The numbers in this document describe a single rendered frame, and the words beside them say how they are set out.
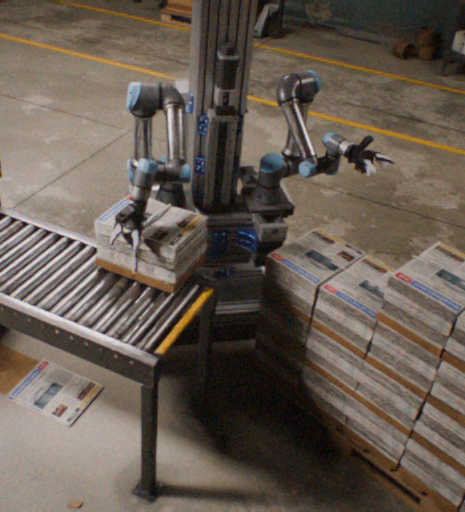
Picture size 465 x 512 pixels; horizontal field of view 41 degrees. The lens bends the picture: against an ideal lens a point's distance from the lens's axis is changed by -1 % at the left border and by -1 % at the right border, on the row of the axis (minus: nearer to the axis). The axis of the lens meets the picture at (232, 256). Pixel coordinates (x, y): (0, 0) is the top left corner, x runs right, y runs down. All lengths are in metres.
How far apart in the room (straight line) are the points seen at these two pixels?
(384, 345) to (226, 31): 1.53
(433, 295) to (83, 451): 1.69
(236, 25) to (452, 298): 1.51
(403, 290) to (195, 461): 1.26
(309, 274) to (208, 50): 1.11
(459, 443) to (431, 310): 0.57
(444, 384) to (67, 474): 1.64
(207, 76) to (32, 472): 1.95
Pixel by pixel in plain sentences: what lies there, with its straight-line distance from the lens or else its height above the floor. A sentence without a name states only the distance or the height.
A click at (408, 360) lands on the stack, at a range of 2.57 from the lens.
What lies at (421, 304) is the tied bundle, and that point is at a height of 1.01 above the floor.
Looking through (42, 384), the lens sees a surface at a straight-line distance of 3.31.
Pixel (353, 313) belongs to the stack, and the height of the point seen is 0.80.
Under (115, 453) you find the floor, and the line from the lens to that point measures 3.02.
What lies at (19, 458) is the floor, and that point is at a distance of 3.06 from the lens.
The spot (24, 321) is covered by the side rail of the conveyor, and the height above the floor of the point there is 0.75.
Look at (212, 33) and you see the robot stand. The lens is 2.94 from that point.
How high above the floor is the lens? 2.43
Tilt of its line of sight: 36 degrees down
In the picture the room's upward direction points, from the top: 6 degrees clockwise
